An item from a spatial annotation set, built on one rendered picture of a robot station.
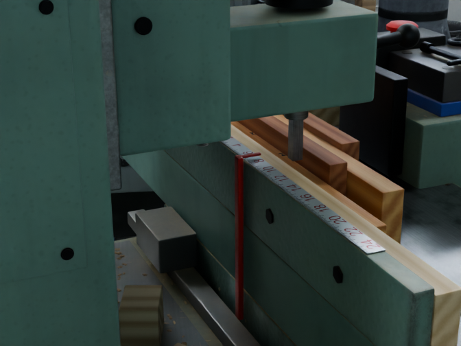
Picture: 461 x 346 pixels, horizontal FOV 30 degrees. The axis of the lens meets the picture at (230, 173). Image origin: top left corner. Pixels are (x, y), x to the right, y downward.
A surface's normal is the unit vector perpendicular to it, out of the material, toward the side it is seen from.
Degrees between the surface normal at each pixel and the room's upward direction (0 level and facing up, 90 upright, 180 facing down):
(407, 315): 90
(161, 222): 0
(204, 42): 90
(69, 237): 90
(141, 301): 0
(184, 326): 0
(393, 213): 90
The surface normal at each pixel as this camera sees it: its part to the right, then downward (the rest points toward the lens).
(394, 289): -0.92, 0.15
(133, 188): 0.11, 0.37
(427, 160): 0.40, 0.33
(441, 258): 0.00, -0.93
